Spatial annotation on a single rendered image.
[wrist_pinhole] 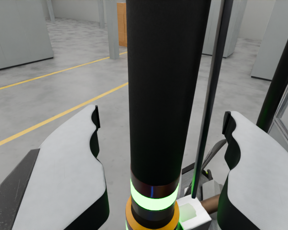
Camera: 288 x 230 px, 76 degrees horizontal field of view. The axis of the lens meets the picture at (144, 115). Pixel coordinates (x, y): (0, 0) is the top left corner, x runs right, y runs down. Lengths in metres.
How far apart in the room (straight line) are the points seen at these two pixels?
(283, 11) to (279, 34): 0.48
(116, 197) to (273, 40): 4.86
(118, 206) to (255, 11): 11.53
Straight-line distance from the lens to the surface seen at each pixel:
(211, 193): 0.73
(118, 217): 1.97
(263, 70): 5.70
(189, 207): 0.20
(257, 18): 12.26
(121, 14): 8.52
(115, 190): 2.13
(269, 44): 5.58
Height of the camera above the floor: 1.72
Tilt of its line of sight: 32 degrees down
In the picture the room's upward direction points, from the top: 1 degrees clockwise
